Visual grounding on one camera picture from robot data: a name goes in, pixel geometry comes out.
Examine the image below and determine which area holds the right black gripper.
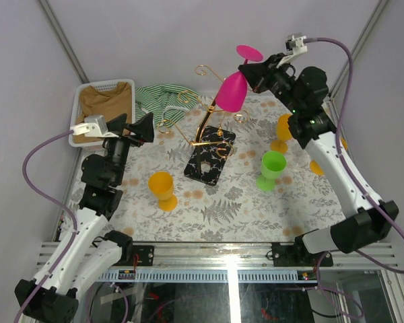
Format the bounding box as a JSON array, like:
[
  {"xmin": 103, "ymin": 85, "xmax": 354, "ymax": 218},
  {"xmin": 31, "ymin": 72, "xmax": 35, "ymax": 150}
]
[{"xmin": 240, "ymin": 53, "xmax": 303, "ymax": 115}]

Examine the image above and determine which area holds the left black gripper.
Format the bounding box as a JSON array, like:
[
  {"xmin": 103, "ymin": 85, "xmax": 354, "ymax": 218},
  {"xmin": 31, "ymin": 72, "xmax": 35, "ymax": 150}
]
[{"xmin": 104, "ymin": 112, "xmax": 155, "ymax": 186}]

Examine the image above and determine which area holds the pink plastic wine glass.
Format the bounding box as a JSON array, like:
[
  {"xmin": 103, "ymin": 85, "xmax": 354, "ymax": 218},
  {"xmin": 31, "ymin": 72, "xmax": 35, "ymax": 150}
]
[{"xmin": 215, "ymin": 44, "xmax": 263, "ymax": 113}]

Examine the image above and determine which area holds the orange wine glass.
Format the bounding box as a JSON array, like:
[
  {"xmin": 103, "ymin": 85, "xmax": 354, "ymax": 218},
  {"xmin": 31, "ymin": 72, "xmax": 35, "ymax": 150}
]
[
  {"xmin": 148, "ymin": 172, "xmax": 178, "ymax": 211},
  {"xmin": 270, "ymin": 114, "xmax": 292, "ymax": 154},
  {"xmin": 309, "ymin": 137, "xmax": 348, "ymax": 176}
]

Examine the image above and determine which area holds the gold wine glass rack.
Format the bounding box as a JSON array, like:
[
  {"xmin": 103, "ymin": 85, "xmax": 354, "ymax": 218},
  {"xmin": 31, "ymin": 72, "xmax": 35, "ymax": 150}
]
[{"xmin": 156, "ymin": 64, "xmax": 250, "ymax": 186}]

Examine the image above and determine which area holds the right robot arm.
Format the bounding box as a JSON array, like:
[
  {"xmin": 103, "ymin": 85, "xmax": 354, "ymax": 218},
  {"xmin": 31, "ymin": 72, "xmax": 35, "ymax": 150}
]
[{"xmin": 238, "ymin": 54, "xmax": 399, "ymax": 266}]

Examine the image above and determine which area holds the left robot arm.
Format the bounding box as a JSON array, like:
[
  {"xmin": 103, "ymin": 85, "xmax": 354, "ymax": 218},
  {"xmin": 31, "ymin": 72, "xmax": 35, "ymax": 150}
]
[{"xmin": 15, "ymin": 112, "xmax": 154, "ymax": 322}]

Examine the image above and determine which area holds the green plastic wine glass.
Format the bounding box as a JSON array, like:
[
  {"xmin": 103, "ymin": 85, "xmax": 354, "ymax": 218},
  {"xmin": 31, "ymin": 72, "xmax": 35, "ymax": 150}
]
[{"xmin": 256, "ymin": 151, "xmax": 287, "ymax": 191}]

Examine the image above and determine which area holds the clear wine glass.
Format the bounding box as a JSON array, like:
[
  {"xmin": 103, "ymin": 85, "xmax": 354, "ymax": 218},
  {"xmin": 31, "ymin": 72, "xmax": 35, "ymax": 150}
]
[{"xmin": 285, "ymin": 149, "xmax": 311, "ymax": 172}]

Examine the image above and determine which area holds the brown cloth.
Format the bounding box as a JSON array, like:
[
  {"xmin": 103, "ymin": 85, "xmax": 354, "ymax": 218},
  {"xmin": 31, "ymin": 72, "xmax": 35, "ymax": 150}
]
[{"xmin": 75, "ymin": 81, "xmax": 133, "ymax": 124}]

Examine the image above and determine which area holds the green striped cloth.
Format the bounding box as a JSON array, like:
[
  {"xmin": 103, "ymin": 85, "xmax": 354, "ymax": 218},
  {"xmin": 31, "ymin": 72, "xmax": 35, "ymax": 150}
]
[{"xmin": 135, "ymin": 83, "xmax": 199, "ymax": 126}]

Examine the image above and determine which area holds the white plastic basket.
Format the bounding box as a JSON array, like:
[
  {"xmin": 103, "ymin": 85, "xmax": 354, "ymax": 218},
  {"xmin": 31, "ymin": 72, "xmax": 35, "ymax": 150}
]
[{"xmin": 68, "ymin": 78, "xmax": 136, "ymax": 148}]

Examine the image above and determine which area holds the floral table mat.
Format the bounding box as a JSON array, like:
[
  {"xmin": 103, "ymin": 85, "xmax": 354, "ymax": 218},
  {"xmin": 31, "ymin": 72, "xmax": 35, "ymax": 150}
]
[{"xmin": 104, "ymin": 96, "xmax": 344, "ymax": 242}]

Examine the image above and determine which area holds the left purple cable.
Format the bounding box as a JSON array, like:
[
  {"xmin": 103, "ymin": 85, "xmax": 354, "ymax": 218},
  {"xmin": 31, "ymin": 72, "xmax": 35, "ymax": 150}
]
[{"xmin": 13, "ymin": 130, "xmax": 78, "ymax": 323}]

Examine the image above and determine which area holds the purple cable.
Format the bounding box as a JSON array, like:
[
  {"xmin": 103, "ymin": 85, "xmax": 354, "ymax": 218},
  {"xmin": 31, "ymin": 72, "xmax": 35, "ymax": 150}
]
[
  {"xmin": 13, "ymin": 130, "xmax": 78, "ymax": 323},
  {"xmin": 304, "ymin": 36, "xmax": 404, "ymax": 316}
]

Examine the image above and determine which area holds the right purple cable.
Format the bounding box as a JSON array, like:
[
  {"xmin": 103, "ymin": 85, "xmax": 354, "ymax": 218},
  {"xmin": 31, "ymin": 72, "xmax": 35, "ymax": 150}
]
[{"xmin": 304, "ymin": 36, "xmax": 404, "ymax": 316}]

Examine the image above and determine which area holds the aluminium front rail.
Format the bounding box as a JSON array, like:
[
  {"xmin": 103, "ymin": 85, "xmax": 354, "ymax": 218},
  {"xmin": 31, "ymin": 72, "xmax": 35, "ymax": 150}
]
[{"xmin": 35, "ymin": 242, "xmax": 399, "ymax": 270}]

